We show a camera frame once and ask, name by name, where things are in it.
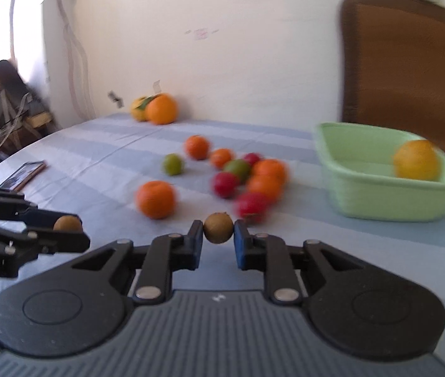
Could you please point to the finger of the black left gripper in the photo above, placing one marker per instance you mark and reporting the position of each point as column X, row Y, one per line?
column 15, row 207

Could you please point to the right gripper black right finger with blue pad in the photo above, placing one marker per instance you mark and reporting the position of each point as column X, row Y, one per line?
column 269, row 255

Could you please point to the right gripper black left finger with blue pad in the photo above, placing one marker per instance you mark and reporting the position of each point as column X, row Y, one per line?
column 165, row 255

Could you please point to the red fruit with stem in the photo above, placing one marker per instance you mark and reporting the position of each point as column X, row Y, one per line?
column 252, row 207

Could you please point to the brown kiwi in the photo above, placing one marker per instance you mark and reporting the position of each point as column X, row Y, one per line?
column 218, row 228
column 68, row 223

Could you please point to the yellow orange with leaf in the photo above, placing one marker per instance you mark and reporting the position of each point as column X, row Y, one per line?
column 417, row 160

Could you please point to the smartphone on table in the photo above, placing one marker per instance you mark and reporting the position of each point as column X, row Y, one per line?
column 17, row 180

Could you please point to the orange tangerine front cluster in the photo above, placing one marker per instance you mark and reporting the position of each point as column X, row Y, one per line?
column 269, row 186

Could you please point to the red fruit middle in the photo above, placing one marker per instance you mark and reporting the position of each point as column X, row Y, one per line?
column 225, row 184

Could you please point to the green lime in cluster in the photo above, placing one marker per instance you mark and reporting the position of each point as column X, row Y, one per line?
column 239, row 167

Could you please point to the lone green lime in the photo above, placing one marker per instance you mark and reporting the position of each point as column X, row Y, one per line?
column 173, row 164

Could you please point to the red fruit behind cluster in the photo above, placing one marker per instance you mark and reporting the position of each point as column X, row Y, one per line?
column 252, row 158

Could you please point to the clutter pile by window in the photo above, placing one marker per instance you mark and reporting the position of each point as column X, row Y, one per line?
column 24, row 117

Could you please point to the small orange tangerine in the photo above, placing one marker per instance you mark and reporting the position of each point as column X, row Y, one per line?
column 220, row 157

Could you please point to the light green plastic basin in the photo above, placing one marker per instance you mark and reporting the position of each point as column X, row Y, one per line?
column 357, row 171

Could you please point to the brown woven chair back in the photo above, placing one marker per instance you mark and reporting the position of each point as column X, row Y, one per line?
column 394, row 65

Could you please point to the large orange by wall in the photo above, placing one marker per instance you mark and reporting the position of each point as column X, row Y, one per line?
column 161, row 110

